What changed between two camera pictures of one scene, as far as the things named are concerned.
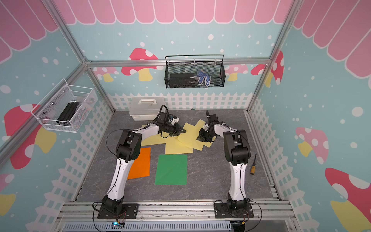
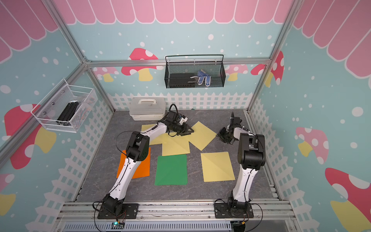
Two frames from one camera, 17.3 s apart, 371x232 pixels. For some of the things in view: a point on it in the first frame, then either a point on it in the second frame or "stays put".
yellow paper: [189, 135] -> [216, 166]
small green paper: [171, 169] stays put
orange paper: [140, 167] stays put
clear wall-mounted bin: [65, 108] stays put
